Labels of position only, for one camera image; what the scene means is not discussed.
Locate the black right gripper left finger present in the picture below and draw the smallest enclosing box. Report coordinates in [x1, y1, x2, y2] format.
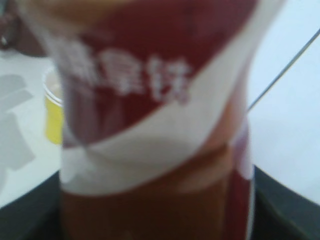
[0, 172, 60, 240]

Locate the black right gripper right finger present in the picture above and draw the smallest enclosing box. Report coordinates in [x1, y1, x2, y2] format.
[252, 167, 320, 240]

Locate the brown Nescafe coffee bottle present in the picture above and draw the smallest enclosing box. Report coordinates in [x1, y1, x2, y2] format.
[18, 0, 287, 240]

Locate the yellow paper cup stack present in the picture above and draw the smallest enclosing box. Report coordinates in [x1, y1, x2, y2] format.
[42, 66, 65, 145]

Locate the cola bottle red label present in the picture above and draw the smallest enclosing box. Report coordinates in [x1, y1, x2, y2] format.
[0, 0, 47, 58]

